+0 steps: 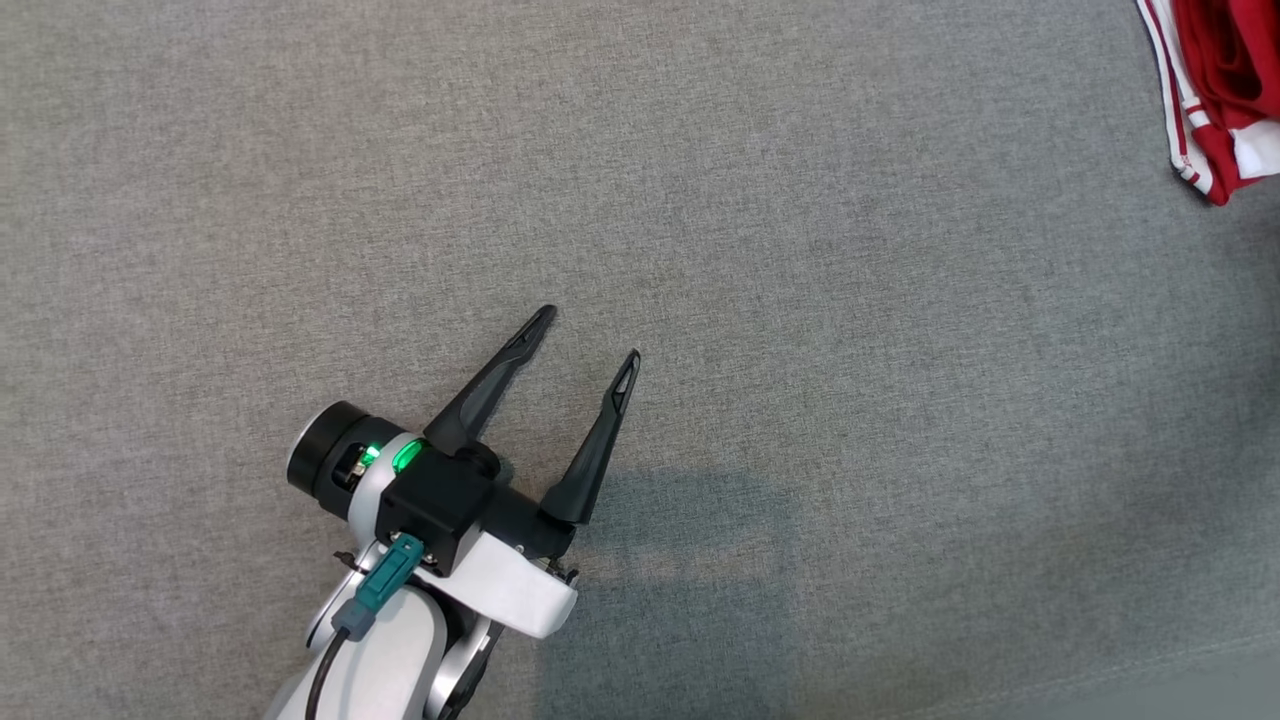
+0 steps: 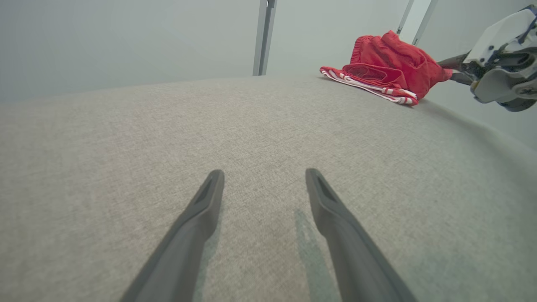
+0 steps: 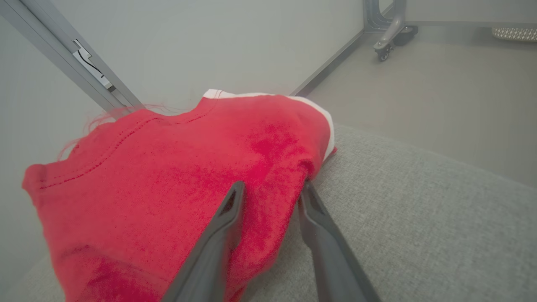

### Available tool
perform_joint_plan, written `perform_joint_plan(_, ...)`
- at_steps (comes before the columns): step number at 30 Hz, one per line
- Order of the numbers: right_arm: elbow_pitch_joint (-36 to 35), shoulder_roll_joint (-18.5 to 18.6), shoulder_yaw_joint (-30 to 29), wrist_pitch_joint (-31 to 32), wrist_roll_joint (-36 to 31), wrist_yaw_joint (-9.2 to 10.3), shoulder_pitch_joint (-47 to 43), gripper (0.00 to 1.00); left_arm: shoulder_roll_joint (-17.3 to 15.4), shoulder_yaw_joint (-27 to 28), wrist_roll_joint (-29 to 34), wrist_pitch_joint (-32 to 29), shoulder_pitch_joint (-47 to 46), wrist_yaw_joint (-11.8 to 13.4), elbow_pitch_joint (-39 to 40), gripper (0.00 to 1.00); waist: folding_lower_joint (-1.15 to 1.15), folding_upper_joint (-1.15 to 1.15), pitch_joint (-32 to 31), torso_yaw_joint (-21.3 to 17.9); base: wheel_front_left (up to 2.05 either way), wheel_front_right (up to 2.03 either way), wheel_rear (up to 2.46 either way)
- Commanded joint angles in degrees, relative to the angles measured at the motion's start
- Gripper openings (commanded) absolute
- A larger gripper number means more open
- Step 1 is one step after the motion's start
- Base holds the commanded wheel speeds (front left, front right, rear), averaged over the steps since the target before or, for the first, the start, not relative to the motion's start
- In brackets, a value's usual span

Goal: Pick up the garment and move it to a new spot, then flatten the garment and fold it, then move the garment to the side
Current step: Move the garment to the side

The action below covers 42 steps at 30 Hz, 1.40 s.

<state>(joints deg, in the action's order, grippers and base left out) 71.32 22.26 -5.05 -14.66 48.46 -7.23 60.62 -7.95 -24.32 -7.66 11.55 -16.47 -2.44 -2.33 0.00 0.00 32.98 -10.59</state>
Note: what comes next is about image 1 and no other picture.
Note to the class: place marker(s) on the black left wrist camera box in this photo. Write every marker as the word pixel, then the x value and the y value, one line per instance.
pixel 435 510

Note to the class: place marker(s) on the grey fabric sofa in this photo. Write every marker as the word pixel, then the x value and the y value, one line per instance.
pixel 800 350

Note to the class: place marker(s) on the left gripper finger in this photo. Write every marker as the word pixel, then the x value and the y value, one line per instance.
pixel 595 450
pixel 490 390

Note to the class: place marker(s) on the red jersey with number 23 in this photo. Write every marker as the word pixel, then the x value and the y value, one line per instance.
pixel 1230 90

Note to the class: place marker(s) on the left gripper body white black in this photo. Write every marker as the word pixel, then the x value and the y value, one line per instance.
pixel 520 590

